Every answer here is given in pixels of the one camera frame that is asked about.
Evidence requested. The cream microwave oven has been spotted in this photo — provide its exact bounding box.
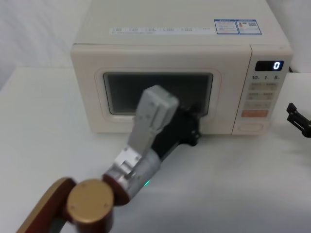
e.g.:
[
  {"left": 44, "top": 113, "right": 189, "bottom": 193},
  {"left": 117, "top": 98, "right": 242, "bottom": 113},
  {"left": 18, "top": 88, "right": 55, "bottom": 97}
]
[{"left": 69, "top": 0, "right": 294, "bottom": 135}]

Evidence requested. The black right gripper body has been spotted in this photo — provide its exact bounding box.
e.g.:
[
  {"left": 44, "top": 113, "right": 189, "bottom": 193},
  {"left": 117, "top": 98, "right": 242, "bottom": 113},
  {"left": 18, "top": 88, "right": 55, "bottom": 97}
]
[{"left": 301, "top": 122, "right": 311, "bottom": 139}]

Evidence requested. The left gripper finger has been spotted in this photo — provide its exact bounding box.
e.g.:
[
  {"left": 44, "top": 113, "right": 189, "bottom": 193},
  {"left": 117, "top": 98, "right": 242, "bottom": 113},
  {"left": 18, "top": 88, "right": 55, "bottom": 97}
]
[
  {"left": 187, "top": 102, "right": 203, "bottom": 117},
  {"left": 186, "top": 130, "right": 203, "bottom": 148}
]

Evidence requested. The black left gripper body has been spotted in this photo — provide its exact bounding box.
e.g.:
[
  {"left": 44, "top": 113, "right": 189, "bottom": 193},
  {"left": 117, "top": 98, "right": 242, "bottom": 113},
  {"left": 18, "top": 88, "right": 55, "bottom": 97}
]
[{"left": 151, "top": 103, "right": 200, "bottom": 161}]

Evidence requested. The white table cloth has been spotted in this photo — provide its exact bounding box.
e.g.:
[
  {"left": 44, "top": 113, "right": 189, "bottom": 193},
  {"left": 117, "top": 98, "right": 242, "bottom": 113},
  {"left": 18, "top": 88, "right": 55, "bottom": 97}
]
[{"left": 0, "top": 67, "right": 311, "bottom": 233}]

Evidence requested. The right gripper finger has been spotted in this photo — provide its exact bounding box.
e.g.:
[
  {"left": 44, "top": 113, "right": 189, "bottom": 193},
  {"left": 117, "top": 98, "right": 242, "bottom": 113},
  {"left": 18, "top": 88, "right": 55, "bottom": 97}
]
[{"left": 286, "top": 102, "right": 311, "bottom": 133}]

